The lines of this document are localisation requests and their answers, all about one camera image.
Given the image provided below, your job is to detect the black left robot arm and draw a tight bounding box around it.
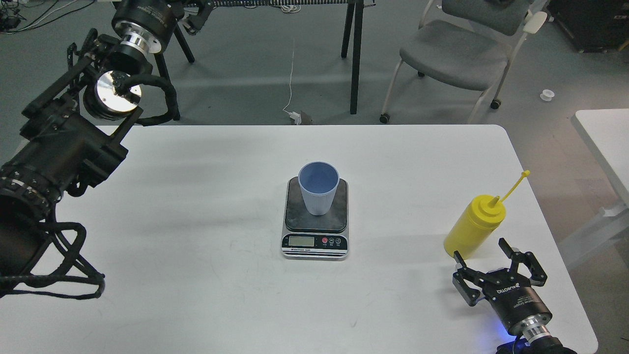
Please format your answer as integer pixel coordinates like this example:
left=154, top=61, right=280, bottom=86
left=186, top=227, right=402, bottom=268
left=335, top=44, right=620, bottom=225
left=0, top=0, right=214, bottom=299

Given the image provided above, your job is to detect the small white spool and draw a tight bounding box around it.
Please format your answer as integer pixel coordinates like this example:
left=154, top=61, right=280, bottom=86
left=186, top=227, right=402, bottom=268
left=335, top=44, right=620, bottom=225
left=539, top=89, right=555, bottom=102

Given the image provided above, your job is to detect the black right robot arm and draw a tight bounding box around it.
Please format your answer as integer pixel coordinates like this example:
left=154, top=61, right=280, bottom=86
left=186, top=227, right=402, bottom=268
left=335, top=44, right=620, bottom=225
left=453, top=238, right=575, bottom=354

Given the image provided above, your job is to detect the black trestle table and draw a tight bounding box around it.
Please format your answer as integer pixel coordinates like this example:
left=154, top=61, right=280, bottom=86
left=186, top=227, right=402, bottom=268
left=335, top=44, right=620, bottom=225
left=162, top=0, right=375, bottom=117

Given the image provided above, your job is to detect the grey office chair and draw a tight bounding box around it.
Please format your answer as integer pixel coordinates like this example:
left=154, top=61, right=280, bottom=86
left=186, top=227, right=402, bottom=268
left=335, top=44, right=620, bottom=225
left=394, top=0, right=547, bottom=122

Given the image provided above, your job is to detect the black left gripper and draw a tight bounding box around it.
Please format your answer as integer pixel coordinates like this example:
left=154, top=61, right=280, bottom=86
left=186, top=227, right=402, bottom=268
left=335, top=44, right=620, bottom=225
left=112, top=0, right=214, bottom=54

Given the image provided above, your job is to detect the blue ribbed plastic cup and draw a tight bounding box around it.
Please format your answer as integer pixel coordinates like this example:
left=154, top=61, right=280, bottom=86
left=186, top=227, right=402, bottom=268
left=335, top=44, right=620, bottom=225
left=297, top=161, right=340, bottom=216

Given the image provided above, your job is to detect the yellow squeeze bottle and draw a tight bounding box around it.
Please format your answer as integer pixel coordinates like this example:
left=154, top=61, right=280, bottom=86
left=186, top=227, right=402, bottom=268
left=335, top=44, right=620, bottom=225
left=443, top=170, right=530, bottom=260

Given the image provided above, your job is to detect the digital kitchen scale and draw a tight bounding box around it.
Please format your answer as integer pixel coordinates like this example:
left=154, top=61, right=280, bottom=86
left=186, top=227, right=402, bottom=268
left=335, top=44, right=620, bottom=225
left=281, top=177, right=349, bottom=261

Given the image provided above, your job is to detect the white side table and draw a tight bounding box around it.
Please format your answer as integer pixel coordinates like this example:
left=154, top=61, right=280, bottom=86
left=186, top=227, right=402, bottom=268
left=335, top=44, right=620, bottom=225
left=558, top=109, right=629, bottom=270

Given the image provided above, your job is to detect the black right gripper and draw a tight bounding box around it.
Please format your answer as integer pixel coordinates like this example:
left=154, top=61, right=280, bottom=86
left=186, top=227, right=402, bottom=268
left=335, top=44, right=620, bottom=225
left=453, top=238, right=552, bottom=336

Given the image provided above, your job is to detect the black cabinet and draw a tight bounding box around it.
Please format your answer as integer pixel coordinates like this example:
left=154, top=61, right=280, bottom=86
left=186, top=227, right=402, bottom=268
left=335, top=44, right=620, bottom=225
left=547, top=0, right=629, bottom=53

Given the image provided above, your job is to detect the white cable with plug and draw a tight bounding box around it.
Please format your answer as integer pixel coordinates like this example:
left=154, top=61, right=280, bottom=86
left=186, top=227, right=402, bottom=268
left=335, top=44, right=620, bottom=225
left=283, top=38, right=314, bottom=125

